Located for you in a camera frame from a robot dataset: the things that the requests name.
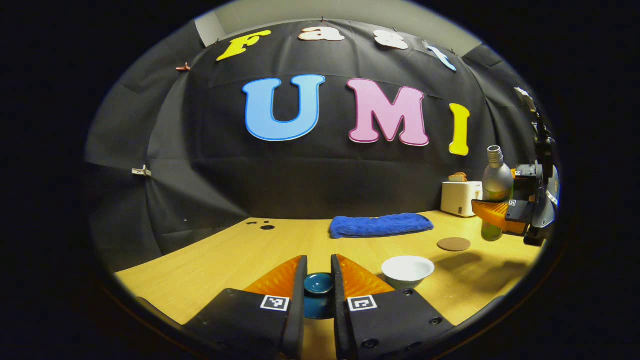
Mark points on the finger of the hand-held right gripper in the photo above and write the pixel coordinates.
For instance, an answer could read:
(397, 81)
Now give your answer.
(527, 182)
(517, 212)

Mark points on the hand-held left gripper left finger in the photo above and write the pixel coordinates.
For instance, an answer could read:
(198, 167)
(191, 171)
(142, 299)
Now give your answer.
(300, 300)

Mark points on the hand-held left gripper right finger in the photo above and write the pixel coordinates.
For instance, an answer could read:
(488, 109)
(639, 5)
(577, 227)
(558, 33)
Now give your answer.
(339, 310)

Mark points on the teal teacup lid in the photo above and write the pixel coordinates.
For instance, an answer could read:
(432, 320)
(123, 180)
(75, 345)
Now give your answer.
(319, 285)

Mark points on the silver green label water bottle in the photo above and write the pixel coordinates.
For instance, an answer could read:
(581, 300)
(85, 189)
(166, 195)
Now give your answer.
(496, 185)

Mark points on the brown round coaster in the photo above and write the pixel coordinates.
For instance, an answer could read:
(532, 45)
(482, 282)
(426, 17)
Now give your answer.
(454, 244)

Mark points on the white teacup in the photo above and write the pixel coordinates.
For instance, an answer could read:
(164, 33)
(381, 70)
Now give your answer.
(407, 267)

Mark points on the white toaster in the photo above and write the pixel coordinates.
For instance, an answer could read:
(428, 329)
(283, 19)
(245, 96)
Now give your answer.
(460, 200)

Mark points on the toast slice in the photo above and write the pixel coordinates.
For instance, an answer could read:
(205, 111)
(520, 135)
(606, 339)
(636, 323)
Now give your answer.
(463, 175)
(455, 178)

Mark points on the blue towel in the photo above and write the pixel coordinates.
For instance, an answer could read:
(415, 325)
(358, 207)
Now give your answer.
(380, 225)

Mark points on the white cloth clip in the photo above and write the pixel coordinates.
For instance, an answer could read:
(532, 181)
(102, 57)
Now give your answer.
(141, 172)

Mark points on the red cloth clip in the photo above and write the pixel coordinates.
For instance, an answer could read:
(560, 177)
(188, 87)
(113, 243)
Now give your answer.
(184, 67)

